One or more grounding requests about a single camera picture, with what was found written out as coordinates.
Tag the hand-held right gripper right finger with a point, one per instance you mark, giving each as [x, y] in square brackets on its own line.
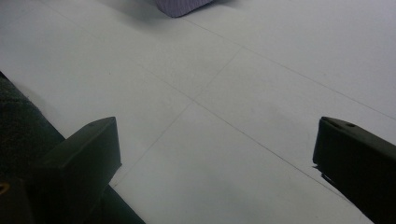
[358, 161]

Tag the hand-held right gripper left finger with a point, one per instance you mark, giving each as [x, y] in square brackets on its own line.
[77, 165]

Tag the purple cloth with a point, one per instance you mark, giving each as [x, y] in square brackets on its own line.
[182, 6]

